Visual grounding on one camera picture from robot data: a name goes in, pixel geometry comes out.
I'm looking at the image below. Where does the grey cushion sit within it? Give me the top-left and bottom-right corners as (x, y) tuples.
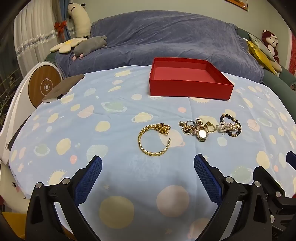
(248, 33), (275, 62)

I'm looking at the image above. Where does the green sofa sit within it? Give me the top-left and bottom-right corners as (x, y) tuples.
(238, 28), (296, 93)

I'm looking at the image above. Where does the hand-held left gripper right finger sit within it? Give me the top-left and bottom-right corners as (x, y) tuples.
(194, 154), (273, 241)

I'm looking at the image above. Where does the gold wrist watch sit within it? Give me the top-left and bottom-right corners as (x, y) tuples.
(195, 119), (208, 142)

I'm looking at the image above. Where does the blue curtain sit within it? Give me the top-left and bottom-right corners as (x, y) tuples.
(55, 0), (73, 40)

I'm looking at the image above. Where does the pearl bracelet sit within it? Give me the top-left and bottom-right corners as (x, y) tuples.
(216, 123), (241, 133)

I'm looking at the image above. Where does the red cardboard box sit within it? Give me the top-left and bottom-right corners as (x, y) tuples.
(149, 57), (234, 100)

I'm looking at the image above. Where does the black bead bracelet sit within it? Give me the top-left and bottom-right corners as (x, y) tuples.
(219, 113), (242, 138)

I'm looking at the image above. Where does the blue blanket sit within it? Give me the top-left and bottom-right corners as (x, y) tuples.
(55, 10), (264, 82)

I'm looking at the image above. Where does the red bow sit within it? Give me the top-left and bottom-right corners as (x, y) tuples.
(55, 20), (67, 36)

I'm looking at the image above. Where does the red wall decoration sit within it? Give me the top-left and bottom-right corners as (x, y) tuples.
(288, 32), (296, 76)

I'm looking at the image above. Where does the framed wall picture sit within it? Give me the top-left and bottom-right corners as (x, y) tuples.
(225, 0), (249, 11)

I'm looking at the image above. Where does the yellow cushion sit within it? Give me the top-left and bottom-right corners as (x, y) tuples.
(246, 39), (277, 75)

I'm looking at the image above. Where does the white plush toy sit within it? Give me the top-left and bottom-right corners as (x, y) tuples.
(68, 2), (92, 39)

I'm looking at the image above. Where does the red monkey plush toy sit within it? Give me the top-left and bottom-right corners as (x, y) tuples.
(262, 29), (280, 64)

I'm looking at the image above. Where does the blue planet print tablecloth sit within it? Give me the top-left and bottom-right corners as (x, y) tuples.
(9, 65), (296, 241)

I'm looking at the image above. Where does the yellow cloth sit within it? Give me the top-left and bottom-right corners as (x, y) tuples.
(0, 212), (27, 237)

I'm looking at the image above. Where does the white plush with face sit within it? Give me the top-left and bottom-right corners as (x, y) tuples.
(0, 160), (30, 214)

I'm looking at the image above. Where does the white curtain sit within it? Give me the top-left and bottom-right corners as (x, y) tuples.
(14, 5), (57, 67)

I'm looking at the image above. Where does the grey plush toy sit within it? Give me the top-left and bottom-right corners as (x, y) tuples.
(72, 35), (107, 61)

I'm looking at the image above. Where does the gold chain necklace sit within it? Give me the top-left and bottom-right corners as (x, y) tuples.
(179, 120), (198, 135)

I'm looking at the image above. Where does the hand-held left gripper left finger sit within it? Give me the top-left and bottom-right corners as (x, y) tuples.
(25, 155), (102, 241)

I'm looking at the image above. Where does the round wooden disc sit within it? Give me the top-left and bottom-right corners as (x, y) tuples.
(28, 66), (62, 108)

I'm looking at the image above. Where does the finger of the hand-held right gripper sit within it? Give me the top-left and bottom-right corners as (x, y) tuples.
(253, 166), (296, 233)
(286, 151), (296, 168)

